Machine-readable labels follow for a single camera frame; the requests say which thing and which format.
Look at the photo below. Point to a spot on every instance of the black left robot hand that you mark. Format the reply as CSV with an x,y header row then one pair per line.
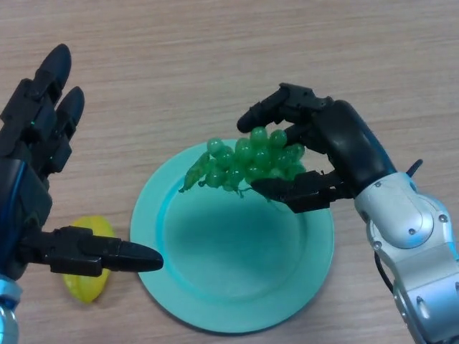
x,y
25,200

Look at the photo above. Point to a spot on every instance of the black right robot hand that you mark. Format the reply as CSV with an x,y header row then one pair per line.
x,y
351,143

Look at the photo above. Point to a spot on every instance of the green grape bunch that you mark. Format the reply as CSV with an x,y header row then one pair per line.
x,y
251,157

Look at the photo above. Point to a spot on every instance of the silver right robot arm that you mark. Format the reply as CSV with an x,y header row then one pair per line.
x,y
412,229

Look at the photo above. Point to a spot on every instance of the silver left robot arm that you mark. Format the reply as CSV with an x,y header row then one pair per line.
x,y
7,311

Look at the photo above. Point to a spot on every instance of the green round plate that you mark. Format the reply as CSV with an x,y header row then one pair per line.
x,y
233,258

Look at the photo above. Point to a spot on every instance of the yellow starfruit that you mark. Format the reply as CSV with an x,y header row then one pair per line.
x,y
84,290

